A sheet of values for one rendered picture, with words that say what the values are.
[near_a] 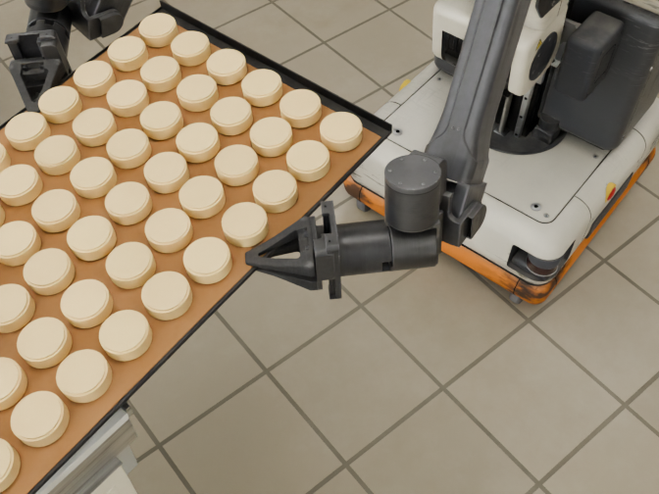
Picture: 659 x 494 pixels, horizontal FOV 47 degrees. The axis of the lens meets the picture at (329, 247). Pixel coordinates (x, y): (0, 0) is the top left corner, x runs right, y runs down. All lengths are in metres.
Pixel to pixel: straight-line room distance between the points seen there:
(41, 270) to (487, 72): 0.51
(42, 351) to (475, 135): 0.50
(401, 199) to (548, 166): 1.22
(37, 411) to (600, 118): 1.50
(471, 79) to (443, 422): 1.12
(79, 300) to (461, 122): 0.44
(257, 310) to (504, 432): 0.67
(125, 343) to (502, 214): 1.21
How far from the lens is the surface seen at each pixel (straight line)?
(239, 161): 0.89
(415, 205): 0.76
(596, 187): 1.95
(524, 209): 1.85
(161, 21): 1.09
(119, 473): 0.91
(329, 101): 0.97
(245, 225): 0.83
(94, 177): 0.92
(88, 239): 0.87
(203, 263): 0.81
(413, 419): 1.82
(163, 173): 0.90
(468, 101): 0.84
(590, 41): 1.67
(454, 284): 2.03
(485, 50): 0.84
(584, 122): 1.97
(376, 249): 0.80
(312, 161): 0.88
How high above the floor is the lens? 1.64
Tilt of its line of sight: 52 degrees down
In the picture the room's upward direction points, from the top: straight up
